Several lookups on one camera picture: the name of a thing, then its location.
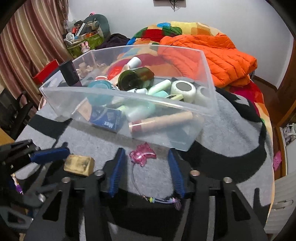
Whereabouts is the gold sponge block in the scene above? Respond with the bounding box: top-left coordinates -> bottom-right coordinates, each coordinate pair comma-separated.
63,154 -> 95,176

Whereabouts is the blue max box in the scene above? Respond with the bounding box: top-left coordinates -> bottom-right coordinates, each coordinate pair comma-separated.
89,106 -> 122,132

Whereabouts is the teal tape roll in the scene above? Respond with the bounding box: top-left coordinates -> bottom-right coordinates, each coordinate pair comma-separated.
87,80 -> 112,106

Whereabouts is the pink hair clip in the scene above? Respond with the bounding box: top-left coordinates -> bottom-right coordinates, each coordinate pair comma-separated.
129,142 -> 157,167

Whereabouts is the beige tube red band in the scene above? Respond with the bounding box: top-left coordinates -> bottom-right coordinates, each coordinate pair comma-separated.
128,111 -> 193,133

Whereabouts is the mint green tube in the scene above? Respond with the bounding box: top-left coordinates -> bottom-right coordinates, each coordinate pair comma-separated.
122,88 -> 169,122

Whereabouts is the green glass bottle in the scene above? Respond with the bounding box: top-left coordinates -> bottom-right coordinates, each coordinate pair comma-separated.
117,67 -> 154,91

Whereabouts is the pale green cylinder tube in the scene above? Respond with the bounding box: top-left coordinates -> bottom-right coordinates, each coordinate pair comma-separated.
147,79 -> 171,95

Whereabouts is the red paper packet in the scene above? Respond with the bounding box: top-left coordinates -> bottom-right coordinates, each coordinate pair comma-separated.
107,66 -> 122,80

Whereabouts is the olive white small box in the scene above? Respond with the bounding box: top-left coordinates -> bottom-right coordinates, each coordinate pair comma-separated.
166,94 -> 184,101

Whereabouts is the grey black blanket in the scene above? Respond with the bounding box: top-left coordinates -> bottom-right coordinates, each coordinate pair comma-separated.
18,89 -> 274,225

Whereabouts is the white plastic drawer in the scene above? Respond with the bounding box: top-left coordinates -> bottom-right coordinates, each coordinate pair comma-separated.
264,171 -> 296,234

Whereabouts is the pink slipper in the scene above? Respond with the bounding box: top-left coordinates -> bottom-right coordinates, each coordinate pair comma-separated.
273,151 -> 282,171

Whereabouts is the black cylinder speaker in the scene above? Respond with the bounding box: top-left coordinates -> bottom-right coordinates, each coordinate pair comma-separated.
59,60 -> 82,87

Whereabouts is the red box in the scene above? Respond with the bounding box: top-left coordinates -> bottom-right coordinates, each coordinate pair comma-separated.
33,59 -> 59,85

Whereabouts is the bunny figurine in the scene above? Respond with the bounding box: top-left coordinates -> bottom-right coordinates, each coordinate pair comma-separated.
81,41 -> 90,54

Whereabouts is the striped red curtain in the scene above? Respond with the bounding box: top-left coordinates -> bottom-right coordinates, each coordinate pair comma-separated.
1,1 -> 71,105

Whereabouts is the white tape roll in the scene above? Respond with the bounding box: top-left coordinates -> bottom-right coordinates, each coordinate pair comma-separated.
171,80 -> 196,103

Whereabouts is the clear plastic storage bin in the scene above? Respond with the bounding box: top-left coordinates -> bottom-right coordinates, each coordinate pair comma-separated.
40,44 -> 217,151

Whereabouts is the green cluttered basket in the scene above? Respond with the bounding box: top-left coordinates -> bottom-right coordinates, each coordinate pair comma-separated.
63,13 -> 110,59

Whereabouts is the dark purple cloth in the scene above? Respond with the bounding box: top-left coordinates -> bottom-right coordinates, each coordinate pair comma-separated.
95,33 -> 130,50

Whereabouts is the orange puffer jacket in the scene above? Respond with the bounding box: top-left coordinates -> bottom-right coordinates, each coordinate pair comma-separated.
160,33 -> 257,88

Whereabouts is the colourful patchwork quilt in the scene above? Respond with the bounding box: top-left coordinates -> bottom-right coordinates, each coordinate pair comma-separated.
129,21 -> 275,201

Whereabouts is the beaded cord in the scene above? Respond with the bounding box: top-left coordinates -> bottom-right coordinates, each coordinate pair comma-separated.
131,162 -> 183,211

